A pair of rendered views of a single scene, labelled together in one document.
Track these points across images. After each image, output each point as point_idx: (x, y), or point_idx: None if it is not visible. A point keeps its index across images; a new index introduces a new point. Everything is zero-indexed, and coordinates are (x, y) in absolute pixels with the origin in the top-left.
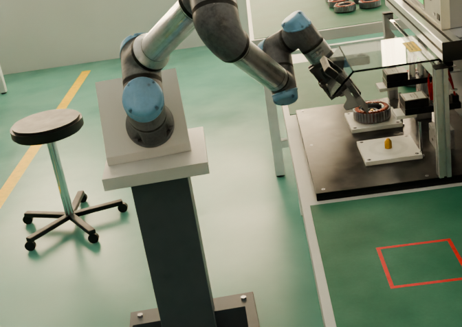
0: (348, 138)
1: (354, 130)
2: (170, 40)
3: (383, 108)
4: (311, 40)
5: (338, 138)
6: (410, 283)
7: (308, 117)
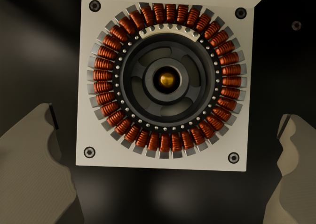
0: (274, 183)
1: (246, 162)
2: None
3: (211, 35)
4: None
5: (262, 212)
6: None
7: None
